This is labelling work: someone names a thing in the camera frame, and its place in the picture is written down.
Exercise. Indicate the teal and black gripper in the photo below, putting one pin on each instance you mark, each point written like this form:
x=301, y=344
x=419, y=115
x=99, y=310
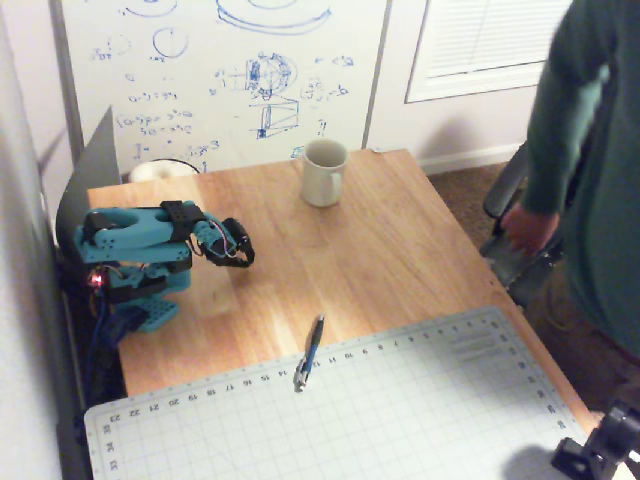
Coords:
x=239, y=241

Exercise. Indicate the blue and silver pen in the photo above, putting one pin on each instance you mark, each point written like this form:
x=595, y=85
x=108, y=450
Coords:
x=312, y=347

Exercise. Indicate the forearm in green sleeve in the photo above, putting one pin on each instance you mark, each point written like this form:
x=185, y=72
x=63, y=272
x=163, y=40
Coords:
x=560, y=150

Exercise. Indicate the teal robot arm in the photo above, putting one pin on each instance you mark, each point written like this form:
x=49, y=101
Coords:
x=125, y=240

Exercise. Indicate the bare person hand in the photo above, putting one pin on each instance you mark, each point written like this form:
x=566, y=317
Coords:
x=527, y=230

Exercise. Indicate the cream ceramic mug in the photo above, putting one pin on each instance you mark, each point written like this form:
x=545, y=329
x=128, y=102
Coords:
x=320, y=180

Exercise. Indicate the white round object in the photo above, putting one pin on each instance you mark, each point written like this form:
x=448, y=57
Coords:
x=155, y=171

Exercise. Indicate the small light blue object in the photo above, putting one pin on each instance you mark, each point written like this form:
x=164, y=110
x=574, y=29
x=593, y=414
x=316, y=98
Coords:
x=297, y=152

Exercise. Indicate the blue table clamp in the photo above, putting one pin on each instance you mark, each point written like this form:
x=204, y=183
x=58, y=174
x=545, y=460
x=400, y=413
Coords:
x=120, y=327

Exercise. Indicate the controller board red LED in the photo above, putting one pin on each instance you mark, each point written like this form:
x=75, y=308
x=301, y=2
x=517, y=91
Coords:
x=97, y=278

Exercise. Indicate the dark grey flat panel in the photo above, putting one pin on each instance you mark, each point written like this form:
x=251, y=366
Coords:
x=95, y=170

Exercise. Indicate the whiteboard with blue drawings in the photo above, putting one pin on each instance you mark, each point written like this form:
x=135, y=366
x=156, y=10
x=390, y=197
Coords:
x=225, y=75

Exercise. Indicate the small white flat item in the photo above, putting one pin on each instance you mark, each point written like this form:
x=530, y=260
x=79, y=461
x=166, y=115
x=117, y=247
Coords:
x=384, y=150

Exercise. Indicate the grey gridded cutting mat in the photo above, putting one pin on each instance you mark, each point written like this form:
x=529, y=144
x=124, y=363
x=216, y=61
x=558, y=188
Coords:
x=350, y=415

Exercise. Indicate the black leather office chair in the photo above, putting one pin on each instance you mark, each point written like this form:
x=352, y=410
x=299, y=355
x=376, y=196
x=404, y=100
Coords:
x=507, y=190

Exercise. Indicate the white window blinds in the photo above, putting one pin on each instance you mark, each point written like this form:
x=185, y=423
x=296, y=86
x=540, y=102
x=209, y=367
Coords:
x=480, y=45

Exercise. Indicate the person torso green sweater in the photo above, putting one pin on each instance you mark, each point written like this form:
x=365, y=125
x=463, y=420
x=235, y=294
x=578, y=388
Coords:
x=615, y=225

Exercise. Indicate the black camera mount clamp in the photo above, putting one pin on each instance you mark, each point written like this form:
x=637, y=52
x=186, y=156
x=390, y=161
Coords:
x=595, y=450

